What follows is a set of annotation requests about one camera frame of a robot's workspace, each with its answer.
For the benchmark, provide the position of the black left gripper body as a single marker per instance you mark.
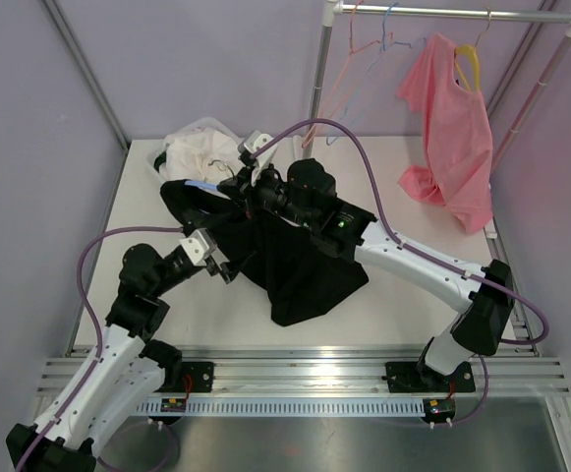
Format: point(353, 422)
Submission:
point(212, 266)

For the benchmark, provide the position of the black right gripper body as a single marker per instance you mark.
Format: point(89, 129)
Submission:
point(268, 190)

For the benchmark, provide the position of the white tank top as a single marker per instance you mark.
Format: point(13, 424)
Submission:
point(196, 152)

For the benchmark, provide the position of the black t shirt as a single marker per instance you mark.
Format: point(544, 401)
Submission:
point(300, 281)

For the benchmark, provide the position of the pink wire hanger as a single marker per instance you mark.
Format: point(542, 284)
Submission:
point(326, 103)

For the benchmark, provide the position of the pink t shirt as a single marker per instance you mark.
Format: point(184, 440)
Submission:
point(456, 137)

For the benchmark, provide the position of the green and white raglan shirt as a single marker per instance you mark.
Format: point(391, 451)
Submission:
point(159, 161)

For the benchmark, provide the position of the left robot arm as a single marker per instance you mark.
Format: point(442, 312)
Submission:
point(125, 366)

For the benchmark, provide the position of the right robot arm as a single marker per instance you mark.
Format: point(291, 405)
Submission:
point(307, 197)

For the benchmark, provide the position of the yellow hanger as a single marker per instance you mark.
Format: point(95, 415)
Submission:
point(469, 52)

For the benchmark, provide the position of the white plastic basket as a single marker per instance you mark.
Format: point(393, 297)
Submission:
point(182, 142)

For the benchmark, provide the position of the metal clothes rack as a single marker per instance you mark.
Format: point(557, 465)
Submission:
point(540, 17)

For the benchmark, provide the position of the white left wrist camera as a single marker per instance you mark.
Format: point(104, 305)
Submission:
point(198, 247)

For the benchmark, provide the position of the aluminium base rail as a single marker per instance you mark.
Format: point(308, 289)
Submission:
point(260, 368)

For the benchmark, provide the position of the white slotted cable duct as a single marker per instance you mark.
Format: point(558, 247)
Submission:
point(284, 407)

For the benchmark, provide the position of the aluminium corner frame post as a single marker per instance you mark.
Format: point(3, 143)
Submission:
point(60, 22)

